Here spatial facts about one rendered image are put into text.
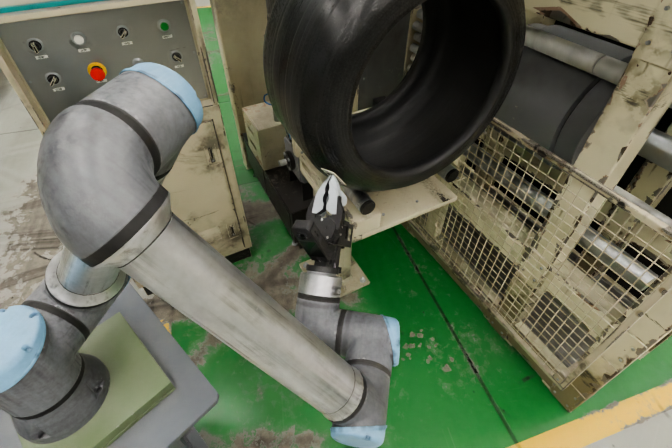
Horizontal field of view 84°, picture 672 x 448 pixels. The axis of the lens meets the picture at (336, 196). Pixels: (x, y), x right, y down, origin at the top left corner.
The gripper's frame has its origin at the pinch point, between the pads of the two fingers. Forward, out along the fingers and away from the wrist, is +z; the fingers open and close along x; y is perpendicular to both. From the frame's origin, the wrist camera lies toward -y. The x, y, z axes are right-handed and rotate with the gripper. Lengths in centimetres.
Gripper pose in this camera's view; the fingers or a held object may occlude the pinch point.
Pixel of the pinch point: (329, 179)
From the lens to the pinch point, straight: 82.7
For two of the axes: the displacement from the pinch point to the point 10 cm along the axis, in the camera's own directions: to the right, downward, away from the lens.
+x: 8.6, 0.1, -5.1
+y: 4.9, 2.4, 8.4
